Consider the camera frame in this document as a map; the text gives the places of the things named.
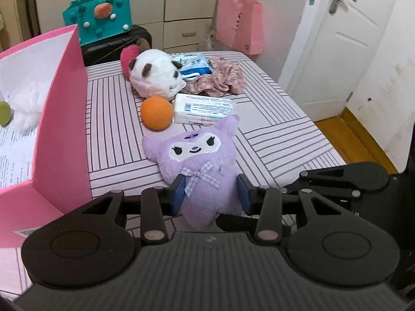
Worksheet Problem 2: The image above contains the purple plush toy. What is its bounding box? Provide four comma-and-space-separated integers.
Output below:
142, 115, 242, 230

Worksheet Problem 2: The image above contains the white mesh bath sponge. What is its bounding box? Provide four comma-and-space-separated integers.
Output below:
7, 81, 51, 135

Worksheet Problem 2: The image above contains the green soft ball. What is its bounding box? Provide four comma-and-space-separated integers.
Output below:
0, 100, 13, 127

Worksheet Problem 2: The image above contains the striped pink bed mattress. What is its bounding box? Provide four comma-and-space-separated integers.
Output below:
0, 50, 348, 299

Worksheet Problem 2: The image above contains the orange ball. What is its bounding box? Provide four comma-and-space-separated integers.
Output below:
140, 97, 174, 131

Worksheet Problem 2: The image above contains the pink storage box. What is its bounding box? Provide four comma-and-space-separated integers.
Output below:
1, 25, 92, 248

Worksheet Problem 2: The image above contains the white wet wipes pack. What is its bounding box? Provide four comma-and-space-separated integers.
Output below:
172, 93, 236, 126

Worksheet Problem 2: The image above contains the white panda plush toy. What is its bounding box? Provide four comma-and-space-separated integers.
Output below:
120, 38, 186, 101

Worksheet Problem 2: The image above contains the pink floral cloth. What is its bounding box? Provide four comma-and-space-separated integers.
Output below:
182, 56, 245, 98

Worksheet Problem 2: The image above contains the blue white tissue pack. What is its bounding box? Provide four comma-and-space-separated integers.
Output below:
172, 53, 213, 81

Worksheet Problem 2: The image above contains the black suitcase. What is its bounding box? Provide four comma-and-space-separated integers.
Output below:
82, 25, 153, 67

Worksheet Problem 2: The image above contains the white door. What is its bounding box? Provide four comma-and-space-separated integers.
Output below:
279, 0, 395, 122

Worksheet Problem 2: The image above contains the pink paper bag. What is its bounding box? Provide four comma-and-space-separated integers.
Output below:
216, 0, 265, 55

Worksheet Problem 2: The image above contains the beige wardrobe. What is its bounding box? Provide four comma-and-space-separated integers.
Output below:
1, 0, 216, 53

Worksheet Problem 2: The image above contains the teal tote bag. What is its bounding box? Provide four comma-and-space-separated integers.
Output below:
63, 0, 132, 46

